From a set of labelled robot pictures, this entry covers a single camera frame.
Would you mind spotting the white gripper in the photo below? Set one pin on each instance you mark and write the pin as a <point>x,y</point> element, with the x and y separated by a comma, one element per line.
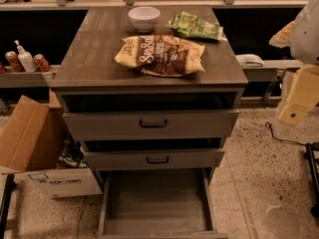
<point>306,37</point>

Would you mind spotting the brown sea salt chip bag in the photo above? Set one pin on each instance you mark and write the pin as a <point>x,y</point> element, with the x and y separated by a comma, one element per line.
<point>161,55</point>

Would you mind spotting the green chip bag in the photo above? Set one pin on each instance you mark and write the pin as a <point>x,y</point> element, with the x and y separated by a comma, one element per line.
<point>194,27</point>

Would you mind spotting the grey drawer cabinet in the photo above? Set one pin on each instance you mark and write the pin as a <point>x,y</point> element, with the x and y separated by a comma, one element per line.
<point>91,81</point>

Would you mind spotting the open bottom drawer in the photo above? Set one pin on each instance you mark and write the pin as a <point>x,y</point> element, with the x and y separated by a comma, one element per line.
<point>157,204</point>

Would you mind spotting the black stand right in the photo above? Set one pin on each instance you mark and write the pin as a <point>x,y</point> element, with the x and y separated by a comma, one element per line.
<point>310,156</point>

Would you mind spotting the black stand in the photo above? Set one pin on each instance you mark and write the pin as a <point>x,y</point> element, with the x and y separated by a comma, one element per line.
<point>310,156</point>
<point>5,204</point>

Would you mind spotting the white ceramic bowl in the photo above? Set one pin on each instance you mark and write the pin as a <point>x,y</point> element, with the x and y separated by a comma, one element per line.
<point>144,18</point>

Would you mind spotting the right red soda can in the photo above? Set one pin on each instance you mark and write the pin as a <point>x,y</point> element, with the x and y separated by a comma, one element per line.
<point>42,63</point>

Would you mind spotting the red soda can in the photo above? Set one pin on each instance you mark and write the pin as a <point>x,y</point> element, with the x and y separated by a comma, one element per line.
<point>14,62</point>
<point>42,63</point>

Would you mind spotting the white pump bottle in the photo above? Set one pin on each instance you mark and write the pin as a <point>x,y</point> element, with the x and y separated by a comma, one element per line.
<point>25,59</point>

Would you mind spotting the open cardboard box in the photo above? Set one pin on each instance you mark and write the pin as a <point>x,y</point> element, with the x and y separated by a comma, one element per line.
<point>32,141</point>

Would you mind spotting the left red soda can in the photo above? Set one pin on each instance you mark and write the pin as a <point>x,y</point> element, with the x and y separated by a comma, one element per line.
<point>14,62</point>

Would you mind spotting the black stand left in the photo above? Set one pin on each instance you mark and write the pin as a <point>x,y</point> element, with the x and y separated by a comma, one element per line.
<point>5,204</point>

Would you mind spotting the middle drawer with black handle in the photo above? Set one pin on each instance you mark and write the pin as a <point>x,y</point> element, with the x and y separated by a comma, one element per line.
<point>154,159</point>

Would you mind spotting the drawer with black handle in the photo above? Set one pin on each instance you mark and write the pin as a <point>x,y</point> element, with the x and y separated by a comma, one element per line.
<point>150,125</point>
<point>154,159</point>

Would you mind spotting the top drawer with black handle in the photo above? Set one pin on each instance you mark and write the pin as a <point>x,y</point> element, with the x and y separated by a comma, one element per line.
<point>150,125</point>

